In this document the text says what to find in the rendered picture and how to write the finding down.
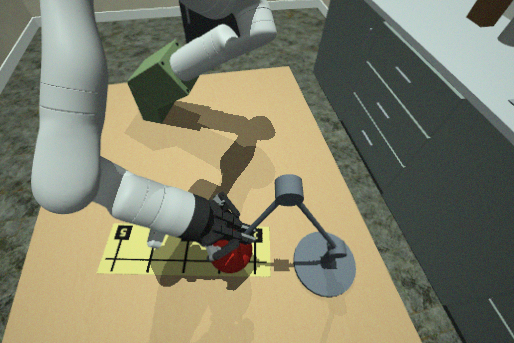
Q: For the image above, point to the dark grey counter cabinet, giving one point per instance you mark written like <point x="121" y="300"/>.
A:
<point x="441" y="158"/>

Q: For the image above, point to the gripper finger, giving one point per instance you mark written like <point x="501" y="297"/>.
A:
<point x="223" y="250"/>
<point x="231" y="214"/>

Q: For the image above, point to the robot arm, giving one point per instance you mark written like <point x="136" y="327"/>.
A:
<point x="68" y="117"/>

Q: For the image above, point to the pale wooden table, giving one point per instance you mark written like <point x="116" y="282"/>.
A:
<point x="281" y="117"/>

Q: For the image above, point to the black tall cabinet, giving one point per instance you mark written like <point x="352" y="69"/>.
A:
<point x="192" y="21"/>

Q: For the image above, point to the pale yellow numbered strip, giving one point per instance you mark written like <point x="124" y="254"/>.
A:
<point x="128" y="248"/>

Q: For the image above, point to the grey jointed lamp red head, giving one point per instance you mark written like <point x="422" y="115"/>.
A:
<point x="317" y="282"/>

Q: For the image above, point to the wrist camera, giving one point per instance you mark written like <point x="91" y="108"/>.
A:
<point x="156" y="242"/>

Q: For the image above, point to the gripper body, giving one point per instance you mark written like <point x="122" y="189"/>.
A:
<point x="202" y="220"/>

